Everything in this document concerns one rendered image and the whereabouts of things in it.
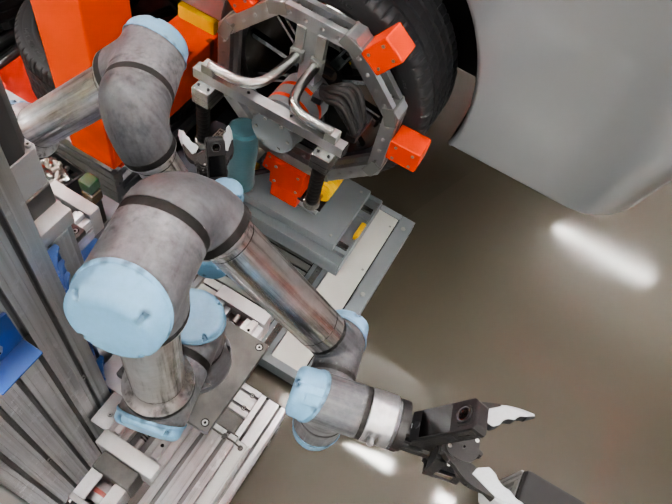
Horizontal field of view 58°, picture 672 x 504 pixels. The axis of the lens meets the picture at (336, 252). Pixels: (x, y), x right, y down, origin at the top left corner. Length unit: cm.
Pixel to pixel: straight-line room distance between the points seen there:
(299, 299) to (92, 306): 32
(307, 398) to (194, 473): 53
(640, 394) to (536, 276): 59
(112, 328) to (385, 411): 38
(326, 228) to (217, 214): 147
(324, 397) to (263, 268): 19
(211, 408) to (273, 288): 48
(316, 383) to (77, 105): 68
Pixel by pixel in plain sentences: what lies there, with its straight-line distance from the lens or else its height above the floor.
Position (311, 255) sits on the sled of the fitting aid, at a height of 14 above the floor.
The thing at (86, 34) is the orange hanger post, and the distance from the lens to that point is 160.
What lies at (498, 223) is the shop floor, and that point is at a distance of 274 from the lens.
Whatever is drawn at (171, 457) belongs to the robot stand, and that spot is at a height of 74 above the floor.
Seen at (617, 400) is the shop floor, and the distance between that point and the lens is 260.
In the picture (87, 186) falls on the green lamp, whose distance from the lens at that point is 175.
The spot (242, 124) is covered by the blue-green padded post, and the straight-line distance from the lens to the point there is 177.
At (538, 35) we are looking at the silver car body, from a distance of 158.
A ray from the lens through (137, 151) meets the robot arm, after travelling 104.
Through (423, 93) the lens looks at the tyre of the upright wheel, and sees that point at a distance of 160.
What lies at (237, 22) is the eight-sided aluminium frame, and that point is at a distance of 167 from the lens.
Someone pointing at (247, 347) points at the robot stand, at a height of 82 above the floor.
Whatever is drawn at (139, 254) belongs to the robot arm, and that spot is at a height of 146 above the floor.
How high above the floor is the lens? 204
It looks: 57 degrees down
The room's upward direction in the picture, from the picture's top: 19 degrees clockwise
